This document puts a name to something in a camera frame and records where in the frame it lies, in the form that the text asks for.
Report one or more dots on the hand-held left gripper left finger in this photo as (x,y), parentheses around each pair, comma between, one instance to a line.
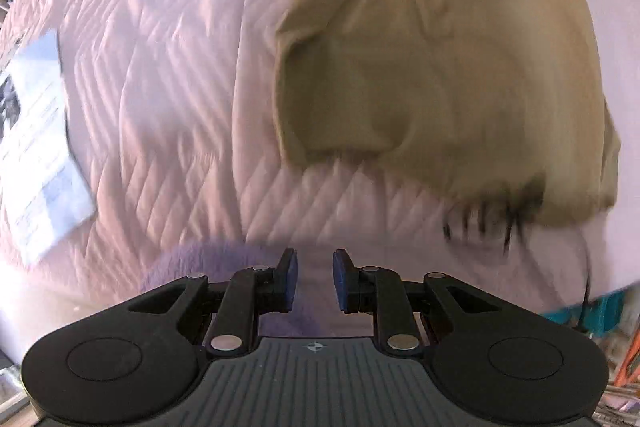
(289,279)

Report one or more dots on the purple fuzzy garment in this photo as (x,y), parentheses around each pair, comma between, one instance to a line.
(200,257)

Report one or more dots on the olive t-shirt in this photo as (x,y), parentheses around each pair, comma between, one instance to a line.
(425,82)

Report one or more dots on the teal cloth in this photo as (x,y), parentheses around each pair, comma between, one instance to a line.
(605,307)

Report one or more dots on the pink quilted bed sheet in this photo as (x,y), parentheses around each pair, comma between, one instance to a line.
(175,82)

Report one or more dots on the white blue paper leaflet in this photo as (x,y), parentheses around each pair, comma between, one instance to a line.
(40,147)

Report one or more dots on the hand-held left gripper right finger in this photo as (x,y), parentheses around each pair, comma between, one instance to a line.
(342,281)

